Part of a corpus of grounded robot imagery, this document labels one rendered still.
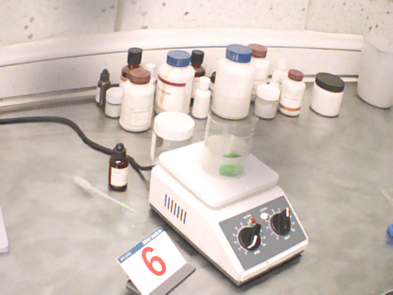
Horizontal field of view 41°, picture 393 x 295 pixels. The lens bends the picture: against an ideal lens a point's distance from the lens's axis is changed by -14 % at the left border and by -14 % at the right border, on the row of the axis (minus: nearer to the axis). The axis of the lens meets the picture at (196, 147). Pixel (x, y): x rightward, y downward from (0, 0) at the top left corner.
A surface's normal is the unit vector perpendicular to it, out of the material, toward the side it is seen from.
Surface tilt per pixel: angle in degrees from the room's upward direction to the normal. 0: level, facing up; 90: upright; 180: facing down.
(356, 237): 0
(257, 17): 90
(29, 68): 90
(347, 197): 0
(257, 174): 0
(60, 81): 90
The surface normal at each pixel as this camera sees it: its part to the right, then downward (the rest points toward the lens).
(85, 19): 0.38, 0.52
